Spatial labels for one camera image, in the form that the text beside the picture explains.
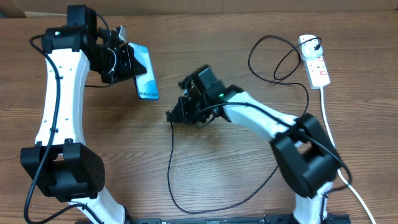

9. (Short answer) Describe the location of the white power strip cord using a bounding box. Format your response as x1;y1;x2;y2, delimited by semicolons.
319;87;377;224

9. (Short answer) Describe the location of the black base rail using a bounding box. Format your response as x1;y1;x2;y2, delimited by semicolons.
74;213;352;224

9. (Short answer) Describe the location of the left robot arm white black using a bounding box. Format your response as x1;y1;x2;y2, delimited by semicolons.
20;5;159;223

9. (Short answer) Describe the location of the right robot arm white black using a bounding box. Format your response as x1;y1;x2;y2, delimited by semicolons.
166;65;343;223

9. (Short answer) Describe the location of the white power extension strip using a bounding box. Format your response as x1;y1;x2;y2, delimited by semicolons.
304;56;331;90

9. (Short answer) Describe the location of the Galaxy smartphone blue screen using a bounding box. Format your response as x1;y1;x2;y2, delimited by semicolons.
129;42;159;100

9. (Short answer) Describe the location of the white charger plug adapter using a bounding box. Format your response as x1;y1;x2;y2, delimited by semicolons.
298;34;323;61

